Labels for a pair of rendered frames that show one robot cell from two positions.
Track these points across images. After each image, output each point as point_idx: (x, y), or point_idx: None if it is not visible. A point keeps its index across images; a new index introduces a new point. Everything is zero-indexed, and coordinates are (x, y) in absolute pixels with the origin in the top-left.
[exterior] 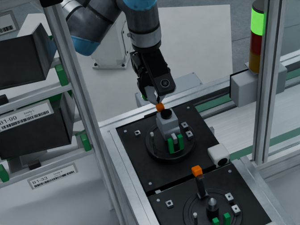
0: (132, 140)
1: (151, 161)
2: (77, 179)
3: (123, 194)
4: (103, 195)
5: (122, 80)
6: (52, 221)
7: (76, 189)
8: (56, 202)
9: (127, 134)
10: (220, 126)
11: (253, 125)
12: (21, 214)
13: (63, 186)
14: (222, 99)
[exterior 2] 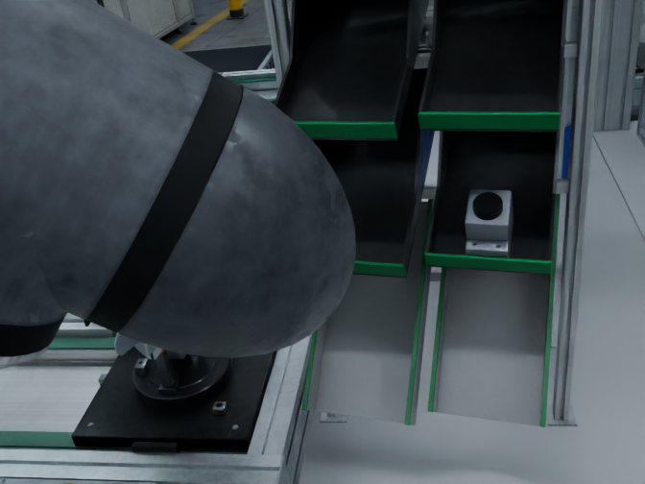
0: (237, 403)
1: (239, 358)
2: (380, 480)
3: (312, 420)
4: (346, 431)
5: None
6: (454, 423)
7: (390, 461)
8: (439, 453)
9: (236, 420)
10: (73, 419)
11: (32, 398)
12: (514, 456)
13: (415, 478)
14: (14, 438)
